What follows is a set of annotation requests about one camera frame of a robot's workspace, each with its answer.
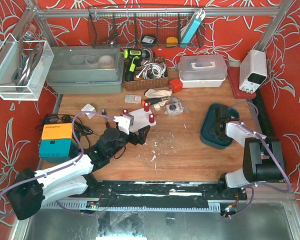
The blue white power bank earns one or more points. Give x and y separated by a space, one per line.
190 29

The white peg board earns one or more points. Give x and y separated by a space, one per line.
141 119

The green black cordless drill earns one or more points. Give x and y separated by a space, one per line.
135 57

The white bench power supply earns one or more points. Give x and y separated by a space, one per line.
253 71

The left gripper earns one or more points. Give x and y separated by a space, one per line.
134 136

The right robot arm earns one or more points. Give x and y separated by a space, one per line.
263 160

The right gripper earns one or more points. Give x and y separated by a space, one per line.
220 125

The white plug adapter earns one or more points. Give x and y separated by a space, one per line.
89 110

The yellow teal device box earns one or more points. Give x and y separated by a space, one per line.
58 142

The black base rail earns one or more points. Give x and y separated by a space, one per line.
160 194

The grey lidded storage box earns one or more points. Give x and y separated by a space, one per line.
77 70

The black wire shelf basket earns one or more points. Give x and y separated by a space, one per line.
123 26

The small white metal bracket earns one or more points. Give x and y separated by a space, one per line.
175 100

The white clear storage box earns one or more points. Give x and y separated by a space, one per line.
202 71

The red handled ratchet wrench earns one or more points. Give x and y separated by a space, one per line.
104 113

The clear drill bit case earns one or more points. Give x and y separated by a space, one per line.
133 99

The yellow tape measure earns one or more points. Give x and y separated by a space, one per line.
171 42

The black tape measure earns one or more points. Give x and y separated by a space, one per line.
148 40

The orange cube adapter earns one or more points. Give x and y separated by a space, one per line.
175 85

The woven wicker basket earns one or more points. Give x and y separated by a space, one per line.
155 75

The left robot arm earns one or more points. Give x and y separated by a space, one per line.
31 190

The orange black screwdriver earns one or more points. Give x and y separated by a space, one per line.
155 100

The beige work glove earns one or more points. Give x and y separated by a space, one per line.
152 93

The clear acrylic wall bin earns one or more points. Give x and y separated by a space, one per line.
24 67

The red book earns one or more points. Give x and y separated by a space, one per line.
233 74

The teal plastic tray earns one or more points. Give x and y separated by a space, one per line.
207 131

